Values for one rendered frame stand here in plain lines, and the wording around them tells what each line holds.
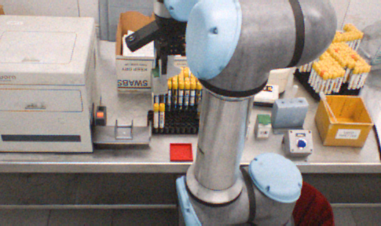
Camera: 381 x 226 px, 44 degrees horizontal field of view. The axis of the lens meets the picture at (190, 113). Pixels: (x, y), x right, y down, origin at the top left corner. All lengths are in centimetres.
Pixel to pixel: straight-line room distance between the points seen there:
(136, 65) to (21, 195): 87
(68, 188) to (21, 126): 80
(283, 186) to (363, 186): 136
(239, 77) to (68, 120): 74
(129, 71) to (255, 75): 92
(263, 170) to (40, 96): 62
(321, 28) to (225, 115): 20
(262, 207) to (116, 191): 119
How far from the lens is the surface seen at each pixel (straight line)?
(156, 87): 130
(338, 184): 227
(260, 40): 66
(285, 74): 161
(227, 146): 81
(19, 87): 128
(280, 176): 99
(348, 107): 161
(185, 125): 146
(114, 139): 139
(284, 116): 149
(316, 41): 70
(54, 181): 216
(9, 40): 137
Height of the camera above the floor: 189
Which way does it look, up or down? 41 degrees down
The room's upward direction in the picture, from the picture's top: 5 degrees clockwise
